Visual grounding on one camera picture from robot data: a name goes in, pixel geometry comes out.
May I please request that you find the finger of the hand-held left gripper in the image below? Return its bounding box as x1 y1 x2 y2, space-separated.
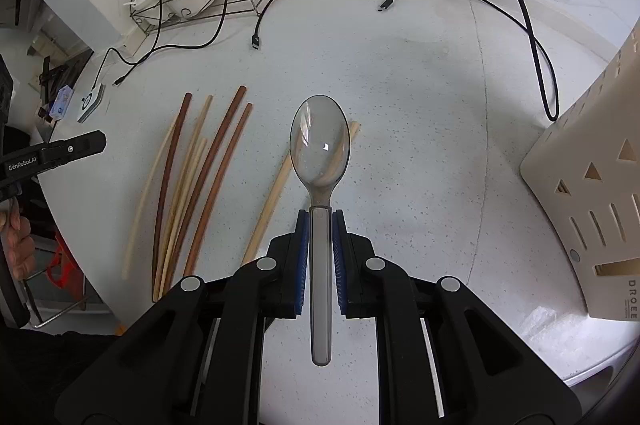
0 130 107 201

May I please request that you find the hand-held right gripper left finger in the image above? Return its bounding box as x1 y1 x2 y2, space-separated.
54 209 310 425

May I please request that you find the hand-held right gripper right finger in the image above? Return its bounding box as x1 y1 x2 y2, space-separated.
332 209 583 425

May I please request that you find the clear grey plastic spoon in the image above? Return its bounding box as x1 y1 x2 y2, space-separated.
290 95 351 367

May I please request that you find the light wooden chopstick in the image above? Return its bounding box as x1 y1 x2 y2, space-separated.
241 120 362 267

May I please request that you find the tan bamboo chopstick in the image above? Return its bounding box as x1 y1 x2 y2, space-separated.
152 94 213 301

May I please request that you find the thin reddish brown chopstick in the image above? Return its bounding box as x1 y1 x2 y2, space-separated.
182 102 253 278

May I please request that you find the thick reddish brown chopstick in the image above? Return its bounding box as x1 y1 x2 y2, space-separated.
162 85 247 301

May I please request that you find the beige perforated utensil holder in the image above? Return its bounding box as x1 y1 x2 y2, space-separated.
520 18 640 321

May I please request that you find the person's left hand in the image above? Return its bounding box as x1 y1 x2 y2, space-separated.
0 198 36 281

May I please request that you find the small blue white packet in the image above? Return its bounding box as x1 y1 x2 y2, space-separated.
50 86 75 118

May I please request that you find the white grey charging hub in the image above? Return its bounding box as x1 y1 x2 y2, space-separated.
76 84 107 123

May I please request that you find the red plastic bag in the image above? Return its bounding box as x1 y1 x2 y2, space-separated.
46 232 86 291

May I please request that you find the long cream chopstick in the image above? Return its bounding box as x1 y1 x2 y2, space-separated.
121 118 180 281

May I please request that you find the dark brown wooden chopstick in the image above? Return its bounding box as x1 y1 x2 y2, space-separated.
151 92 193 303

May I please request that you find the thin ivory chopstick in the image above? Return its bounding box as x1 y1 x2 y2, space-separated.
159 138 208 296

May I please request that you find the black cable with small plug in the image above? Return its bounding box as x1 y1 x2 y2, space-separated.
377 0 560 122

